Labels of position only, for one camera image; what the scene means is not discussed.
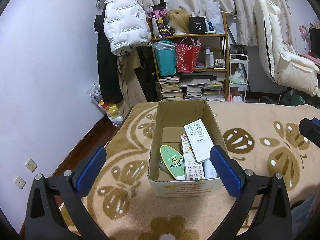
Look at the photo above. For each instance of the white TV remote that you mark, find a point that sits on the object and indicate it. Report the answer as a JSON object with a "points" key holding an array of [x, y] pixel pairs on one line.
{"points": [[193, 170]]}

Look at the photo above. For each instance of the upper wall socket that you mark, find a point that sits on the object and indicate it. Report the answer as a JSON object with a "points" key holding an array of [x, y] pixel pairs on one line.
{"points": [[31, 165]]}

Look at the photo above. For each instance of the beige trench coat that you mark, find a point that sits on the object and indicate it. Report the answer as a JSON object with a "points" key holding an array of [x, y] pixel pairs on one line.
{"points": [[129, 84]]}

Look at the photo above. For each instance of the white rolling cart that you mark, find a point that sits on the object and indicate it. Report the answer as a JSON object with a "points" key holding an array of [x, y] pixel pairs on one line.
{"points": [[238, 77]]}

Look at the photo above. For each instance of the silver slim remote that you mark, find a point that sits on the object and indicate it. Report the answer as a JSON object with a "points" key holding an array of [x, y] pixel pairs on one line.
{"points": [[209, 170]]}

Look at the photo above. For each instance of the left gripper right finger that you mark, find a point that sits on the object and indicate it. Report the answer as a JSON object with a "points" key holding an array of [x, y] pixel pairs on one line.
{"points": [[272, 219]]}

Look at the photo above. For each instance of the blonde wig on head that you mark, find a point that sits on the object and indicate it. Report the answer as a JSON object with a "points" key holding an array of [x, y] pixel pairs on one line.
{"points": [[179, 21]]}

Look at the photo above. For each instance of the wall socket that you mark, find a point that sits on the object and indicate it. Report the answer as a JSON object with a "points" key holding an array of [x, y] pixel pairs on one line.
{"points": [[19, 182], [31, 165]]}

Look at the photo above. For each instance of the lower wall socket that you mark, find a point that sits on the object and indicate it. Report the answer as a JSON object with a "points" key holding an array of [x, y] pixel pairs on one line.
{"points": [[19, 182]]}

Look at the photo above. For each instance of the plastic bag of toys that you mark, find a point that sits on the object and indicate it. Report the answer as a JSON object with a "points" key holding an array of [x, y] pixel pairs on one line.
{"points": [[108, 108]]}

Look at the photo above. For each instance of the black hanging coat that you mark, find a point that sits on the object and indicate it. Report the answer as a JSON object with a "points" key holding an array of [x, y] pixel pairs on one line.
{"points": [[107, 66]]}

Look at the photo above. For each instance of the beige patterned carpet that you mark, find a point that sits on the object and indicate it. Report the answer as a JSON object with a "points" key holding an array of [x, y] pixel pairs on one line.
{"points": [[261, 137]]}

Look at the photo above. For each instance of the teal gift bag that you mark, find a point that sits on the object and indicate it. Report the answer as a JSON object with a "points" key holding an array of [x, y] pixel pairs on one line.
{"points": [[165, 54]]}

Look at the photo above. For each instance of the wooden shelf unit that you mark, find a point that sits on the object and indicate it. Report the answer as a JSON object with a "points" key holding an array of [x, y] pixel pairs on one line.
{"points": [[213, 54]]}

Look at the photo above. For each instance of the right stack of books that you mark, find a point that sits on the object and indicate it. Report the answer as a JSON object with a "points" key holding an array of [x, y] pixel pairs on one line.
{"points": [[205, 85]]}

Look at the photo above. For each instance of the stack of books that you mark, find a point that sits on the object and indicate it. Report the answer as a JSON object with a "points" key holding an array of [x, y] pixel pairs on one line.
{"points": [[170, 88], [205, 85]]}

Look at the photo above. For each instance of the white power charger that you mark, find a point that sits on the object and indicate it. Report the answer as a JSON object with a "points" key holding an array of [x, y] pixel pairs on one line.
{"points": [[162, 166]]}

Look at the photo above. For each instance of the cardboard box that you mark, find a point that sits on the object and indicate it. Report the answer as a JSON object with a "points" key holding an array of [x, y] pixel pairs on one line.
{"points": [[171, 117]]}

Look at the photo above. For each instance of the white air conditioner remote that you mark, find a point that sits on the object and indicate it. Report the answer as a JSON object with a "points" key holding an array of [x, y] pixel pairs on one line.
{"points": [[199, 140]]}

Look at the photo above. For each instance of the red gift bag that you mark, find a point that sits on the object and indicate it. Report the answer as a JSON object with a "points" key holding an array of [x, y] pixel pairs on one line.
{"points": [[187, 53]]}

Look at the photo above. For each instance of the black box marked 40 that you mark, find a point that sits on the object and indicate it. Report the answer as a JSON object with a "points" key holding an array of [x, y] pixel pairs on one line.
{"points": [[197, 25]]}

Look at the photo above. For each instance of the left stack of books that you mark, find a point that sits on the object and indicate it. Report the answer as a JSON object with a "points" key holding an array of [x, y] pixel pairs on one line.
{"points": [[170, 88]]}

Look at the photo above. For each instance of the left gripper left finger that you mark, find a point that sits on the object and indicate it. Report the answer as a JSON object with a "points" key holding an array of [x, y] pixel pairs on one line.
{"points": [[43, 219]]}

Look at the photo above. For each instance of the white puffer jacket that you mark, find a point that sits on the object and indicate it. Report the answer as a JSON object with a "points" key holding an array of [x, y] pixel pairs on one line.
{"points": [[125, 25]]}

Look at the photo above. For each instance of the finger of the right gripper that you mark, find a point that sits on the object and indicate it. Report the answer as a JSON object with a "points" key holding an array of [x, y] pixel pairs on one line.
{"points": [[311, 130]]}

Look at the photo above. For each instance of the yellow green toy skateboard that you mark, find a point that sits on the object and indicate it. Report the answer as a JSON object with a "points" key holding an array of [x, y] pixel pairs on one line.
{"points": [[173, 161]]}

